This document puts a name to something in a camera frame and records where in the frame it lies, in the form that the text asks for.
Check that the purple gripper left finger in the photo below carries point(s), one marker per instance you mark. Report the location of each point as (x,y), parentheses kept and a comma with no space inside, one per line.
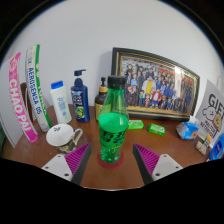
(71,166)

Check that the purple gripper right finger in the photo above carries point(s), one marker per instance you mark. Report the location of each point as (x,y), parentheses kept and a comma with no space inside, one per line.
(153,166)

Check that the green plastic soda bottle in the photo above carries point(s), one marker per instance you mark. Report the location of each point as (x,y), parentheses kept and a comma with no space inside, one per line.
(113,120)

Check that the white patterned mug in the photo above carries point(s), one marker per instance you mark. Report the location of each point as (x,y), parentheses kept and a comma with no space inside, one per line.
(64,137)

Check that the red round coaster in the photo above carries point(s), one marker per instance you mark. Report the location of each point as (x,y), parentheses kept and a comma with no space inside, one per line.
(110,165)

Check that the right green soap bar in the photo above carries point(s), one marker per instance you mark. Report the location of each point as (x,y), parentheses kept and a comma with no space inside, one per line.
(156,129)

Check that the green soap bar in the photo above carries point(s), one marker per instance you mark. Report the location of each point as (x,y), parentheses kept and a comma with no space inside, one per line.
(135,125)
(156,129)

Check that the left green soap bar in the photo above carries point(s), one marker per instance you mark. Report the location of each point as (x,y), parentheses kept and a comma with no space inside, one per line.
(135,125)

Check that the blue tissue pack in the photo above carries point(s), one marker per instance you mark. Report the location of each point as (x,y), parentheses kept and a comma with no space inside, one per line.
(187,130)

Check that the dark wooden chair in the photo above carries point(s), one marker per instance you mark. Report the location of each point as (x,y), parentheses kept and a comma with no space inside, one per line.
(26,100)

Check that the small box by bag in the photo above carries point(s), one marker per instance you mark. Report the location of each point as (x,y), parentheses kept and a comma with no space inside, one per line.
(202,146)

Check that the blue detergent bottle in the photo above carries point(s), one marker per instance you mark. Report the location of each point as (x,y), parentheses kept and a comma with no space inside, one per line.
(217,151)

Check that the white green shuttlecock tube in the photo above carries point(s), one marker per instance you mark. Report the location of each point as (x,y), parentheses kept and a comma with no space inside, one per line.
(34,87)

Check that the dark blue pump bottle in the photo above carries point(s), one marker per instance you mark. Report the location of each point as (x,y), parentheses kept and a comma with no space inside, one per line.
(79,95)

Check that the brown pump bottle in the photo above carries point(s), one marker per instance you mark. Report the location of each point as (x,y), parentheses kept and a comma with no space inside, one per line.
(100,98)

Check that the white gift paper bag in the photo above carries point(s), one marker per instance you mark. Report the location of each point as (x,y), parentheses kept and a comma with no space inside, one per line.
(211,113)

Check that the white lotion bottle blue cap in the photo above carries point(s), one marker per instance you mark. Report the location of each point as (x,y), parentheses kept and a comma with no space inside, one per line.
(59,96)

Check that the framed group photo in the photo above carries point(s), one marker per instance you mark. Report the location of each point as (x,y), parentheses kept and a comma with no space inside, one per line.
(156,87)

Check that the pink shuttlecock tube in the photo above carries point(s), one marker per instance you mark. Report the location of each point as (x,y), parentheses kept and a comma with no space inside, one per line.
(17,100)

